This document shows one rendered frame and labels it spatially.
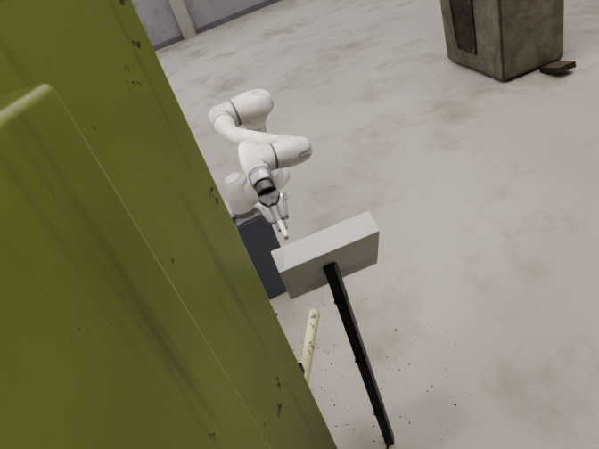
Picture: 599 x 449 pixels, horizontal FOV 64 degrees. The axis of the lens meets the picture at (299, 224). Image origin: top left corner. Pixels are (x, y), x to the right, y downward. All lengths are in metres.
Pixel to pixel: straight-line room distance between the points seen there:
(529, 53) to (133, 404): 4.96
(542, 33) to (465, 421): 3.87
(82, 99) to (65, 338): 0.41
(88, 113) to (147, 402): 0.46
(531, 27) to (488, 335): 3.31
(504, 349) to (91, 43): 2.26
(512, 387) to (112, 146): 2.08
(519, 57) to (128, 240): 4.80
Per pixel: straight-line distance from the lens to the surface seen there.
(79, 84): 0.87
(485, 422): 2.43
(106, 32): 0.98
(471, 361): 2.61
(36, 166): 0.62
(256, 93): 2.39
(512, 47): 5.19
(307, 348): 1.96
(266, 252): 3.00
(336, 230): 1.53
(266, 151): 1.87
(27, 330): 0.58
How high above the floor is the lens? 2.08
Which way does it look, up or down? 33 degrees down
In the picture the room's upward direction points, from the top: 20 degrees counter-clockwise
